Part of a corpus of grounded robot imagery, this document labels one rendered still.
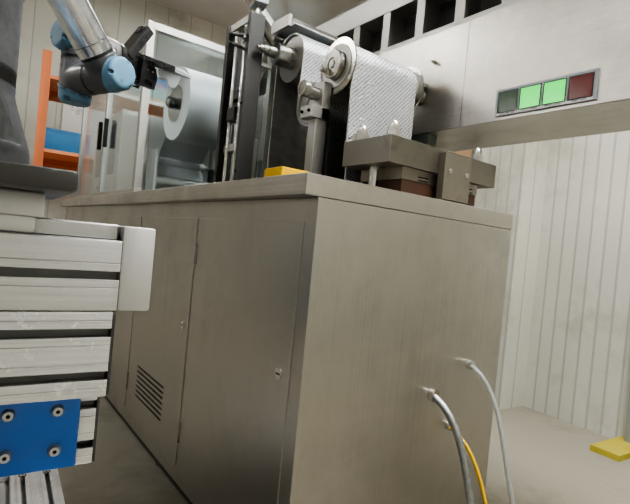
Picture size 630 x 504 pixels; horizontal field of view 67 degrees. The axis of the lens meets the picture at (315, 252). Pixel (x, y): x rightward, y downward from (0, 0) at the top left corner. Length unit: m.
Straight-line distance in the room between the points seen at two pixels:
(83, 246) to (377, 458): 0.77
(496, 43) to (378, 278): 0.76
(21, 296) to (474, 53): 1.27
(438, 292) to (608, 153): 1.82
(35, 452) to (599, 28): 1.29
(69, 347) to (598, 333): 2.49
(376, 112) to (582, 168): 1.69
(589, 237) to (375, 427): 1.94
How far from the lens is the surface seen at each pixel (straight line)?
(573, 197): 2.84
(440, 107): 1.51
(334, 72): 1.33
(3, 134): 0.56
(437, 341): 1.14
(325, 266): 0.88
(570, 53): 1.34
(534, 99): 1.33
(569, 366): 2.83
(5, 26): 0.59
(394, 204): 1.00
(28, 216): 0.53
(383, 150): 1.09
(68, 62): 1.35
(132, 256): 0.54
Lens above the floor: 0.77
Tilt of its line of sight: 1 degrees down
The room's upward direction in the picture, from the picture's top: 5 degrees clockwise
